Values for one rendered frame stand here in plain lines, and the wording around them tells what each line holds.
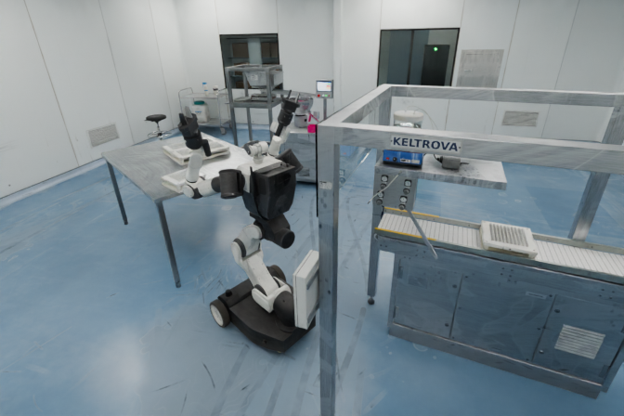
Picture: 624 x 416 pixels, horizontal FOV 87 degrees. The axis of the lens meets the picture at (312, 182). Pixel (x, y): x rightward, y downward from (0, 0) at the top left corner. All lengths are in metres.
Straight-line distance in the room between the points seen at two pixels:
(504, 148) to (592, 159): 0.19
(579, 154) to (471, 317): 1.46
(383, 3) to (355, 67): 1.20
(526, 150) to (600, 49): 6.48
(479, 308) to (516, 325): 0.21
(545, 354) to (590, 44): 5.77
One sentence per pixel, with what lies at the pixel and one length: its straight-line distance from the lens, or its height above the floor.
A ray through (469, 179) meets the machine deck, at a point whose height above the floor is 1.26.
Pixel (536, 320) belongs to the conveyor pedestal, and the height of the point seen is 0.45.
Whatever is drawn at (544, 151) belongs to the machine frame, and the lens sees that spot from 1.03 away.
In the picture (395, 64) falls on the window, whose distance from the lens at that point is 6.81.
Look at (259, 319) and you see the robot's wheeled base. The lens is 2.40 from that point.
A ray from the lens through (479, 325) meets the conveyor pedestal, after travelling 2.35.
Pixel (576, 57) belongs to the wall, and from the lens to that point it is 7.34.
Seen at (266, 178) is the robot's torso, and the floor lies 1.23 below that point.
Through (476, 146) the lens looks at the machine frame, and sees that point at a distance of 1.00.
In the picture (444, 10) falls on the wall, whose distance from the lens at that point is 6.82.
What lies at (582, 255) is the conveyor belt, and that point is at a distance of 2.25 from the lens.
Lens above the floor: 1.90
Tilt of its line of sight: 24 degrees down
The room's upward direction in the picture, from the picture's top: 1 degrees counter-clockwise
